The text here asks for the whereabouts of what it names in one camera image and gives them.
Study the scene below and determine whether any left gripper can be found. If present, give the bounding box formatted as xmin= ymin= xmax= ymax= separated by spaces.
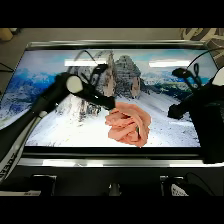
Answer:
xmin=94 ymin=91 xmax=118 ymax=111

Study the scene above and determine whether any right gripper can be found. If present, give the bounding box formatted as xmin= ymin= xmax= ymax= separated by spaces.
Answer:
xmin=167 ymin=102 xmax=190 ymax=120

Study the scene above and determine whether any pink T-shirt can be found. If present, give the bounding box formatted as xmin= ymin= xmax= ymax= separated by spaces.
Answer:
xmin=104 ymin=101 xmax=152 ymax=148

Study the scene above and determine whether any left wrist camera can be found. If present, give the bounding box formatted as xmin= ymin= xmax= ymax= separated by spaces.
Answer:
xmin=89 ymin=63 xmax=110 ymax=86

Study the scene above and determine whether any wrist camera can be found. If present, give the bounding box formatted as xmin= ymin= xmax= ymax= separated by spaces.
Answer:
xmin=89 ymin=63 xmax=110 ymax=86
xmin=171 ymin=67 xmax=203 ymax=92

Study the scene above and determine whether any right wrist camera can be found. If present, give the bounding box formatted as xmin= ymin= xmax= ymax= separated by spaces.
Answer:
xmin=171 ymin=67 xmax=203 ymax=92

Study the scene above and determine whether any black cable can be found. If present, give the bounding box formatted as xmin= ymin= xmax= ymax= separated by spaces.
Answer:
xmin=73 ymin=49 xmax=101 ymax=69
xmin=184 ymin=171 xmax=215 ymax=196
xmin=186 ymin=46 xmax=224 ymax=88

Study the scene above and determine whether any silver frame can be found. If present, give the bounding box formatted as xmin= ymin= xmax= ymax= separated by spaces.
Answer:
xmin=0 ymin=39 xmax=224 ymax=197

